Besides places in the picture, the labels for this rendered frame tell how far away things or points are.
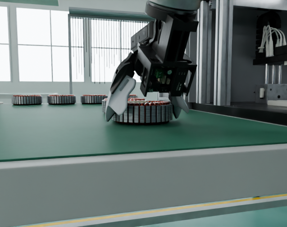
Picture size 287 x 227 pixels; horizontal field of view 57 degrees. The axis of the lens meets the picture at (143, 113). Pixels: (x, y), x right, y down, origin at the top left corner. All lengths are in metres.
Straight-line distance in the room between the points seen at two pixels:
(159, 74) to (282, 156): 0.18
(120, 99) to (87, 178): 0.21
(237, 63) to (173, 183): 0.68
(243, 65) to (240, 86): 0.06
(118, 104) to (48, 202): 0.22
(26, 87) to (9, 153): 6.70
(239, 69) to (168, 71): 0.55
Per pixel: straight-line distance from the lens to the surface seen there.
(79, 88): 6.89
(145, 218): 1.35
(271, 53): 0.81
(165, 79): 0.39
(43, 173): 0.24
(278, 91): 0.81
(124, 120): 0.44
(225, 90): 0.68
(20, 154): 0.27
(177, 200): 0.27
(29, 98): 1.07
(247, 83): 0.91
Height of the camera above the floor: 0.81
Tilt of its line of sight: 5 degrees down
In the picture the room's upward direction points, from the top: straight up
